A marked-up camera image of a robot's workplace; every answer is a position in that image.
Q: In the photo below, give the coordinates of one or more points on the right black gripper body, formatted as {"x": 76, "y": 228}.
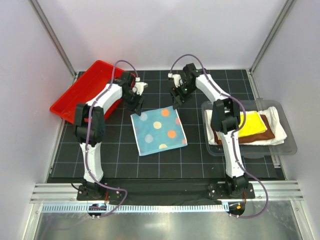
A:
{"x": 183, "y": 91}

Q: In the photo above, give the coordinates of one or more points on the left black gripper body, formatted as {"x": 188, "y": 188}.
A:
{"x": 133, "y": 100}

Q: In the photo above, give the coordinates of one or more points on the blue orange patterned towel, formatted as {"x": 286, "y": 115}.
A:
{"x": 158, "y": 130}

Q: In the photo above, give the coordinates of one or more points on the yellow patterned towel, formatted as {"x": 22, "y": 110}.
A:
{"x": 252, "y": 125}

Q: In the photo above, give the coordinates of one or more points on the white terry towel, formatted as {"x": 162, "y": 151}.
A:
{"x": 261, "y": 128}

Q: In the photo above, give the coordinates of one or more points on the brown towel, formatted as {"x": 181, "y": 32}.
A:
{"x": 265, "y": 132}

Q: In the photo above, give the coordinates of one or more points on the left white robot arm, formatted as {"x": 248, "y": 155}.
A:
{"x": 89, "y": 119}

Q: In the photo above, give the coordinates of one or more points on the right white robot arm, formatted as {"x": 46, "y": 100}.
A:
{"x": 225, "y": 120}

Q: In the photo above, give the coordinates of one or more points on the red plastic bin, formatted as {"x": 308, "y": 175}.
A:
{"x": 89, "y": 84}

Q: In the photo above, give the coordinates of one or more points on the black grid cutting mat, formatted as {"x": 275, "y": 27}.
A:
{"x": 119, "y": 153}

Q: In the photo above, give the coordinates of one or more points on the clear plastic container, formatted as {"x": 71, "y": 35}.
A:
{"x": 289, "y": 147}

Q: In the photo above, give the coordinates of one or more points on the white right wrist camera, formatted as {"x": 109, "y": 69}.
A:
{"x": 176, "y": 79}

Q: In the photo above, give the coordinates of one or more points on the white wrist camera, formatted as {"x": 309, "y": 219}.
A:
{"x": 139, "y": 86}
{"x": 176, "y": 79}

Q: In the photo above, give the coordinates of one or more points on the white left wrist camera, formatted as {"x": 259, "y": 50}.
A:
{"x": 139, "y": 86}

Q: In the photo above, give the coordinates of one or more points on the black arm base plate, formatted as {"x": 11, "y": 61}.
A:
{"x": 164, "y": 191}

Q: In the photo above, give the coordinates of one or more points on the perforated metal cable rail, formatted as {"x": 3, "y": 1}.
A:
{"x": 101, "y": 208}

